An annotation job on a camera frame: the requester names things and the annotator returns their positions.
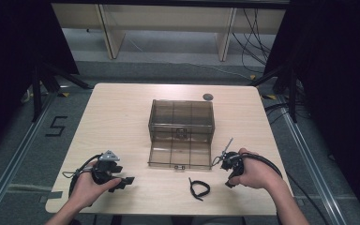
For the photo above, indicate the dark curtain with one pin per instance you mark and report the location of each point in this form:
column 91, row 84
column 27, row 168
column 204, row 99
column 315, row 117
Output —
column 334, row 62
column 9, row 47

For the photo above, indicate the aluminium floor rail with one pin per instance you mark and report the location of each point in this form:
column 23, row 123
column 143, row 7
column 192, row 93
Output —
column 312, row 162
column 18, row 150

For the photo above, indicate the yellow black floor marker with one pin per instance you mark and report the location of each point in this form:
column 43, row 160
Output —
column 268, row 97
column 64, row 94

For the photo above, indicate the transparent brown plastic storage box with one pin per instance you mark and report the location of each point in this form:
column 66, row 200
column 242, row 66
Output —
column 181, row 134

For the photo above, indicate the black metal stand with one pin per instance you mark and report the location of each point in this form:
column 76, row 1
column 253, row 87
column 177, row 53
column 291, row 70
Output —
column 292, row 93
column 37, row 93

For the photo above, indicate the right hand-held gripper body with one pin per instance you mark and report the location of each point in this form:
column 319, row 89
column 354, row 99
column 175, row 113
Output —
column 232, row 162

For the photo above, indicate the person's right hand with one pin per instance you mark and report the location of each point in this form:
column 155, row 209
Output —
column 258, row 173

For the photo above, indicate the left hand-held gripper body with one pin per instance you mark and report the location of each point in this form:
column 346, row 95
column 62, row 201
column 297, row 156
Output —
column 101, row 172

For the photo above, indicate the person's left hand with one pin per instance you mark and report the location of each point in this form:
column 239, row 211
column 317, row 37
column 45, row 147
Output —
column 87, row 188

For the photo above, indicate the light wooden shelf unit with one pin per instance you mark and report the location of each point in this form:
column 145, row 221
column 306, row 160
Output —
column 168, row 18

